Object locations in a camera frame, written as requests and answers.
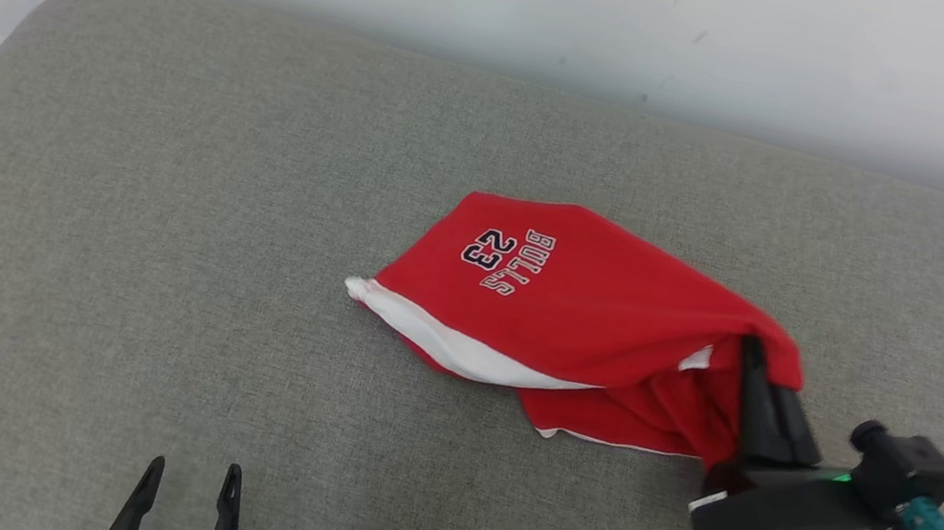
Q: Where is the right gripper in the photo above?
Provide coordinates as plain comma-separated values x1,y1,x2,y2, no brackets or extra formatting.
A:
686,329,944,530

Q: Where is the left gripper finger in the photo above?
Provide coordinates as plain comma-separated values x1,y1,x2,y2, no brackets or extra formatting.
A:
209,461,254,530
102,448,167,530

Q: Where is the red basketball jersey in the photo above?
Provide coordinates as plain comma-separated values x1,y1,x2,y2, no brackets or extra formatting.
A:
324,166,827,482

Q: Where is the grey fabric sofa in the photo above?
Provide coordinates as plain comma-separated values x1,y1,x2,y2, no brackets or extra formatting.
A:
0,0,944,530

